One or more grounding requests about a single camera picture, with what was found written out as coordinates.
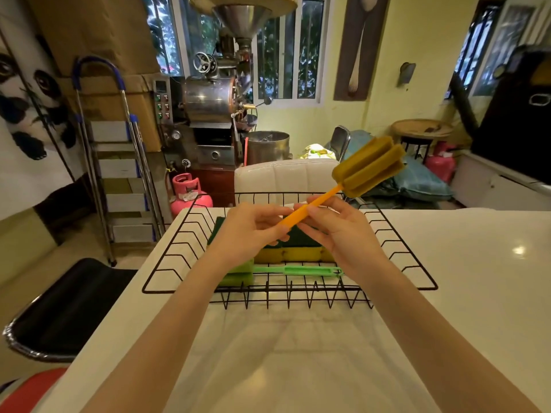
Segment person's right hand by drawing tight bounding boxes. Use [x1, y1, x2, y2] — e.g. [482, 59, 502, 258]
[294, 196, 391, 280]

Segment person's left hand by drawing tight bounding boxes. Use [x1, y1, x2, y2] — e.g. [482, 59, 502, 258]
[207, 204, 294, 274]

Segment orange handled sponge brush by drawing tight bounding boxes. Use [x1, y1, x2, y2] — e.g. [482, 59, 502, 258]
[275, 135, 407, 230]

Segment person's left forearm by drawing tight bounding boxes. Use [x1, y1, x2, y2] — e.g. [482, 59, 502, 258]
[81, 254, 242, 413]

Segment person's right forearm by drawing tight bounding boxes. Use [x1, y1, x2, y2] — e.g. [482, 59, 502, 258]
[344, 258, 542, 413]

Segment yellow green scouring sponge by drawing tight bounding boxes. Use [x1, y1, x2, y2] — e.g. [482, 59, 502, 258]
[207, 217, 227, 247]
[253, 225, 335, 264]

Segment white padded chair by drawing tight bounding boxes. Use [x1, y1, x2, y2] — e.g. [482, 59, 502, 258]
[234, 158, 345, 208]

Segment yellow green bag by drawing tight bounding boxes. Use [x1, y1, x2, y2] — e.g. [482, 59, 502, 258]
[300, 143, 337, 161]

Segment steel bucket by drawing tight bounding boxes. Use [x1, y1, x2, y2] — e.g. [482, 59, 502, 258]
[245, 130, 292, 166]

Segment pink gas cylinder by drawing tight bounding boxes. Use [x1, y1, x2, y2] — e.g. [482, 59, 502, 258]
[169, 172, 214, 218]
[424, 141, 457, 184]

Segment metal framed chair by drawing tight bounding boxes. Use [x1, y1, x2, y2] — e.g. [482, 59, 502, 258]
[329, 125, 352, 162]

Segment blue green sack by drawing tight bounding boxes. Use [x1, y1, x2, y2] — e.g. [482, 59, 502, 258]
[344, 130, 453, 203]

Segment steel coffee roaster machine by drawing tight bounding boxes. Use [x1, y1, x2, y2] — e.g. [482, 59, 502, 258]
[153, 0, 298, 208]

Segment round wooden table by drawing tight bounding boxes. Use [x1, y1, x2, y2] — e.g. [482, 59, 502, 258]
[390, 119, 454, 165]

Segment steel step ladder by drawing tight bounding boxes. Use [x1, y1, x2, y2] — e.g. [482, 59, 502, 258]
[71, 56, 167, 268]

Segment white framed window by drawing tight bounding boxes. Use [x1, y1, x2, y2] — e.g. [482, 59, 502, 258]
[141, 0, 331, 109]

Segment white low cabinet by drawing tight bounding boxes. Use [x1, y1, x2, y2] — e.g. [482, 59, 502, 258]
[449, 150, 551, 212]

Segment black cushioned stool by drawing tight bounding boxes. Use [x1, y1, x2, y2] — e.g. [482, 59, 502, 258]
[2, 258, 138, 364]

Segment tall black cabinet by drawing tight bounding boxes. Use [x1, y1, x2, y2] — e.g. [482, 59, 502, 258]
[470, 44, 551, 186]

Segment barred dark window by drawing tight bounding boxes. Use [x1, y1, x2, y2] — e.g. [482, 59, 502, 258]
[445, 0, 551, 100]

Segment red stool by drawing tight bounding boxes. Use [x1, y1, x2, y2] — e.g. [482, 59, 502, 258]
[0, 367, 68, 413]

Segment green handled sponge brush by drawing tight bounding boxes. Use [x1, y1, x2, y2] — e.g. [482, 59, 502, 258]
[219, 260, 345, 287]

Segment black wire dish rack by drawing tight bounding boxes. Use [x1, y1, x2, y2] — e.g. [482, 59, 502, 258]
[142, 192, 439, 310]

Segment grey wall lamp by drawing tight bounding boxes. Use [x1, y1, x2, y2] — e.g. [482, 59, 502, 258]
[398, 62, 417, 87]

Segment brown spoon wall picture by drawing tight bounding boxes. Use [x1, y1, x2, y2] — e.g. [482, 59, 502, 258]
[333, 0, 391, 102]

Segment black duct pipe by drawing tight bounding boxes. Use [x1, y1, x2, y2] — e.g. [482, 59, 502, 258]
[449, 70, 480, 135]

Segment panda wall poster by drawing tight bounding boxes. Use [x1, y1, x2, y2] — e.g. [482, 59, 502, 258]
[0, 0, 89, 221]

